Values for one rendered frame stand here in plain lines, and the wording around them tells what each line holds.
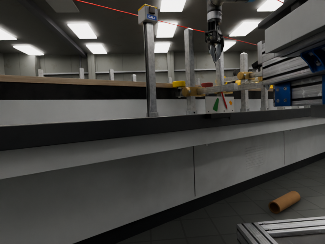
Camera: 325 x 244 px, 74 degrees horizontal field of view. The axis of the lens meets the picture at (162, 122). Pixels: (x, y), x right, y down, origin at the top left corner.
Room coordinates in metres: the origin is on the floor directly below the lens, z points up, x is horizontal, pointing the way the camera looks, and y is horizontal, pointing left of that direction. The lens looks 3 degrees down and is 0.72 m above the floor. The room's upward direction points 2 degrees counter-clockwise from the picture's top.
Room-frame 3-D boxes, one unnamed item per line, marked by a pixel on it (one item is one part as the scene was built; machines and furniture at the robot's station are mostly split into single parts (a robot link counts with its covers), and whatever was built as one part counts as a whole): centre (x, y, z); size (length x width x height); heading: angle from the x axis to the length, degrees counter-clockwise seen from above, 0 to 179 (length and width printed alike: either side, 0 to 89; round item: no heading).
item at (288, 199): (1.51, -0.86, 0.04); 0.30 x 0.08 x 0.08; 125
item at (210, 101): (1.31, -0.36, 0.75); 0.26 x 0.01 x 0.10; 125
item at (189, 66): (1.20, -0.16, 0.93); 0.03 x 0.03 x 0.48; 35
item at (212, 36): (1.19, -0.30, 1.14); 0.09 x 0.08 x 0.12; 145
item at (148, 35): (1.05, 0.05, 0.92); 0.05 x 0.04 x 0.45; 125
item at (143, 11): (1.05, 0.05, 1.18); 0.07 x 0.07 x 0.08; 35
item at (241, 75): (1.50, -0.59, 0.94); 0.13 x 0.06 x 0.05; 125
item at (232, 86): (1.18, -0.23, 0.82); 0.43 x 0.03 x 0.04; 35
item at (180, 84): (1.35, -0.11, 0.85); 0.08 x 0.08 x 0.11
